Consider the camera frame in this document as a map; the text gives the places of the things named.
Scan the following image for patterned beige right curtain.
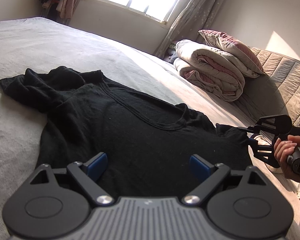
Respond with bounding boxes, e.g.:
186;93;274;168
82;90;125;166
154;0;224;59

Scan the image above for hanging pink clothes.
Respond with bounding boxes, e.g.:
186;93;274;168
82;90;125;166
42;0;75;23

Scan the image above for black t-shirt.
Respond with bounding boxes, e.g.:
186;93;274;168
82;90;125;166
0;66;251;197

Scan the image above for clothes pile beside bed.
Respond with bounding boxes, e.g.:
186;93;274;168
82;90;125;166
164;49;178;64

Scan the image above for beige pink pillow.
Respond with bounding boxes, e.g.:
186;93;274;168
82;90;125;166
198;29;264;74

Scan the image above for grey bed sheet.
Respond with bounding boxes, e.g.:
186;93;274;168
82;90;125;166
0;17;300;239

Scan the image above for person's right hand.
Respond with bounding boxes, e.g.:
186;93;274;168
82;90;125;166
274;135;300;183

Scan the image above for folded beige pink quilt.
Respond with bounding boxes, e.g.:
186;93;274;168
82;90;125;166
174;40;248;102

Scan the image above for quilted beige headboard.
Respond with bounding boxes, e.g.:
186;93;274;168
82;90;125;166
245;47;300;126

